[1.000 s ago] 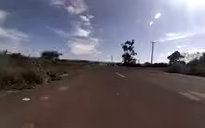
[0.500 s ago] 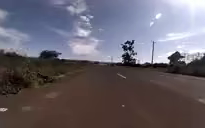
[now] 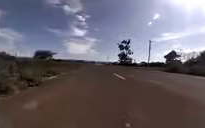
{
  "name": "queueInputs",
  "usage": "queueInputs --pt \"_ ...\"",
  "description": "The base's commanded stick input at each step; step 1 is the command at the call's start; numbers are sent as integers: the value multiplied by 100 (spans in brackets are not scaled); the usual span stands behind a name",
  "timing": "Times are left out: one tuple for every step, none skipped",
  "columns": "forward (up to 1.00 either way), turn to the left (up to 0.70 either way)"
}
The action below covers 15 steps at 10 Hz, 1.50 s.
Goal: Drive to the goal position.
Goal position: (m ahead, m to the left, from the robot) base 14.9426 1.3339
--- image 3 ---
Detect white dashed centre line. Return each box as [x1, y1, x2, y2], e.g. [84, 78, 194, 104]
[111, 72, 205, 110]

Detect tall dark tree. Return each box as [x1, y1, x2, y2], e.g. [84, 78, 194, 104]
[116, 38, 135, 65]

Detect reddish brown asphalt road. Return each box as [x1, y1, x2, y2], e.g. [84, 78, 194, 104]
[0, 63, 205, 128]

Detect utility pole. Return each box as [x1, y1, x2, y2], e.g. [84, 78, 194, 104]
[147, 39, 153, 64]

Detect white road edge line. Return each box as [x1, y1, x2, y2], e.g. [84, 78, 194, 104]
[44, 73, 69, 81]

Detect low wide dark tree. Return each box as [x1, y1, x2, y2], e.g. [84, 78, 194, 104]
[33, 49, 58, 60]

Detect round dark tree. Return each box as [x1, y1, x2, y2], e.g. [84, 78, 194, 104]
[163, 50, 182, 65]

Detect dry grass verge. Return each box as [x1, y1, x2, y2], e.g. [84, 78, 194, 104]
[0, 53, 84, 102]

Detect dark bushes and trees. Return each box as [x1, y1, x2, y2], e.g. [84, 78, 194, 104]
[163, 49, 205, 78]

